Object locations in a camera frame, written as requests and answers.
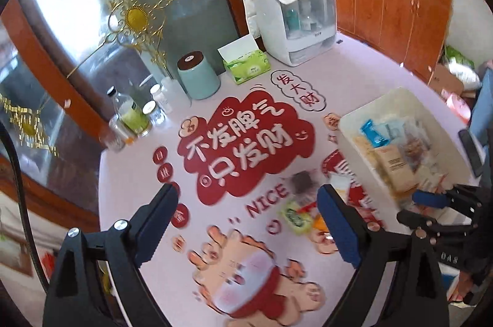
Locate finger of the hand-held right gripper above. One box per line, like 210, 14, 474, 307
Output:
412, 188, 463, 210
397, 211, 442, 237

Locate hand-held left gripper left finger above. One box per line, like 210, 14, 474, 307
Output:
42, 184, 180, 327

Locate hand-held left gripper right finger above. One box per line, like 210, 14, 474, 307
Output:
316, 184, 451, 327

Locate white barcode snack packet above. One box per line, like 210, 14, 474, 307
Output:
414, 163, 449, 197

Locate green snack packet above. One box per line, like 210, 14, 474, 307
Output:
282, 205, 313, 236

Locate small clear puffed snack packet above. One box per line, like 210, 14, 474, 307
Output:
401, 136, 428, 174

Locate beige cracker packet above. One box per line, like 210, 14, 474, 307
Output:
373, 145, 416, 194

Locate dark brown snack packet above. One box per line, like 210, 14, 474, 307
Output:
291, 172, 315, 195

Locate white plastic storage bin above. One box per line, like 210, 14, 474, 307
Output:
338, 87, 483, 213

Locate large light blue snack packet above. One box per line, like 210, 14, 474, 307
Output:
379, 121, 414, 148

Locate dark blue snack packet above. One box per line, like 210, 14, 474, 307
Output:
360, 118, 390, 148

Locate pink plastic item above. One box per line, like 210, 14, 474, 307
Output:
446, 93, 471, 121

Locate small clear can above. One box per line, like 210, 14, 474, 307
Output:
108, 118, 128, 151

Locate blue board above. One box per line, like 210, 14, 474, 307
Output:
469, 68, 493, 137

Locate small glass jar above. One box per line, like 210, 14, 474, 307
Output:
142, 100, 165, 126

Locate clear bottle with green label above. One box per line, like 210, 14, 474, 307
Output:
107, 86, 151, 137

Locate cardboard box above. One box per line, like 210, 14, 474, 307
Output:
429, 64, 465, 98

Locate small white pill bottle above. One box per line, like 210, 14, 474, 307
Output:
150, 84, 173, 114

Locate white plastic bag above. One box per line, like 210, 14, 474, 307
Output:
449, 61, 482, 91

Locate pink printed tablecloth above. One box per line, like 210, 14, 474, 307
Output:
96, 32, 482, 327

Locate green leafy vegetables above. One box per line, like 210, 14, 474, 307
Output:
443, 45, 475, 69

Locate teal canister with brown lid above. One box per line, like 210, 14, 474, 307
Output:
177, 51, 221, 101

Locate gold twig decoration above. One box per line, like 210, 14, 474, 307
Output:
144, 38, 172, 79

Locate green tissue box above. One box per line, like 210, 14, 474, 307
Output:
218, 34, 272, 86

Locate wooden cabinets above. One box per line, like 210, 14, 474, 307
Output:
300, 0, 453, 85

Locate white cosmetics organizer box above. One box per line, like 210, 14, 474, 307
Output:
242, 0, 344, 67

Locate glass sliding door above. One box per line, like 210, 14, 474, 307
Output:
0, 0, 278, 235

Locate white soft bag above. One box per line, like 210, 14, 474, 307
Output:
244, 0, 263, 39

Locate black cable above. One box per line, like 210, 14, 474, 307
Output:
0, 119, 52, 297

